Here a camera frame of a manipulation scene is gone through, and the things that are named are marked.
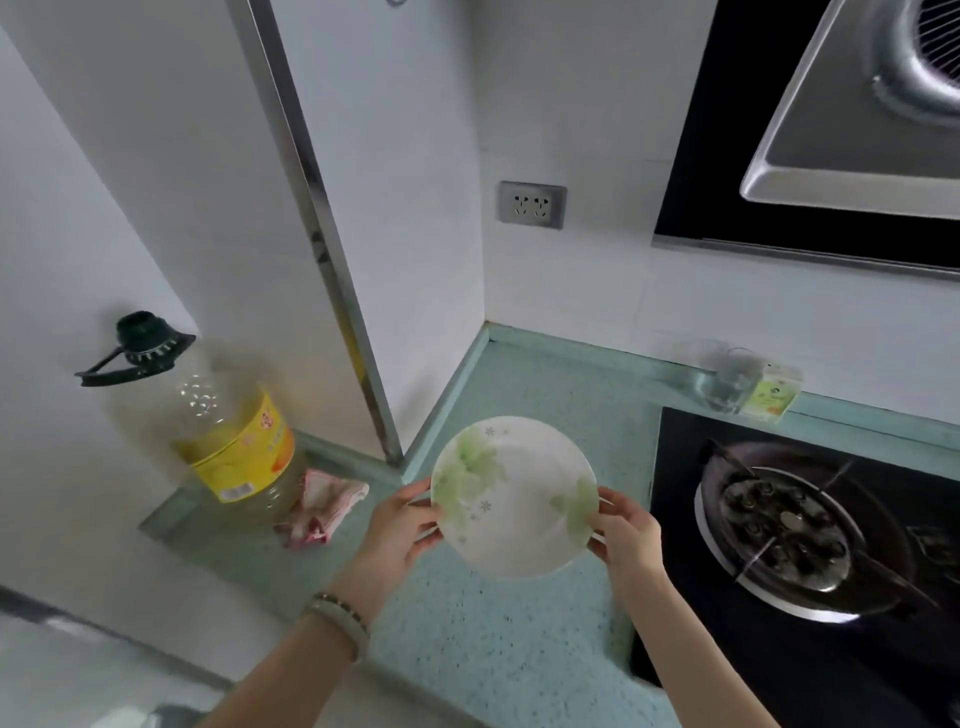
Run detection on grey wall socket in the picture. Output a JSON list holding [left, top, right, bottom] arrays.
[[498, 179, 569, 231]]

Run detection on pink dish cloth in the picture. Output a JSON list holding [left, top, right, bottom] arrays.
[[273, 468, 371, 551]]

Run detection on black glass gas stove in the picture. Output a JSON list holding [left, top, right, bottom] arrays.
[[629, 407, 960, 728]]

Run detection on small green yellow box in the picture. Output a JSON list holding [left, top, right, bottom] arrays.
[[738, 359, 804, 423]]

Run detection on metal corner strip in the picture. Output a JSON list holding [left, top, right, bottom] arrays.
[[224, 0, 406, 468]]

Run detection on metal gas burner grate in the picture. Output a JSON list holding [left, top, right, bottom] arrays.
[[903, 521, 960, 586], [693, 438, 939, 625]]

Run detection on pale green jade bangle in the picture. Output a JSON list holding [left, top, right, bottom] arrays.
[[302, 598, 371, 663]]

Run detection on person's left hand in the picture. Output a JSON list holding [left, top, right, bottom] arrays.
[[333, 477, 445, 609]]

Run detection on white green leaf plate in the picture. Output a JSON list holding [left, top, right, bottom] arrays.
[[429, 416, 601, 579]]

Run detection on black steel range hood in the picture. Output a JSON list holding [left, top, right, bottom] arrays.
[[652, 0, 960, 283]]

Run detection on yellow label cooking oil bottle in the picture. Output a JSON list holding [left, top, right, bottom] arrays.
[[74, 309, 309, 526]]

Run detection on person's left forearm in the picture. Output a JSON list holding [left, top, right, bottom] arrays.
[[196, 599, 369, 728]]

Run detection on brown beaded bracelet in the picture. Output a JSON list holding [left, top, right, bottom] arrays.
[[311, 590, 370, 635]]

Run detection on person's right forearm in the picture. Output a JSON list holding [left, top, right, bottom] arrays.
[[614, 569, 781, 728]]

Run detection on person's right hand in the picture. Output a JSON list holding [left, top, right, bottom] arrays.
[[587, 487, 669, 601]]

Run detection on clear glass cup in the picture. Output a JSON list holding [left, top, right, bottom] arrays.
[[693, 346, 766, 415]]

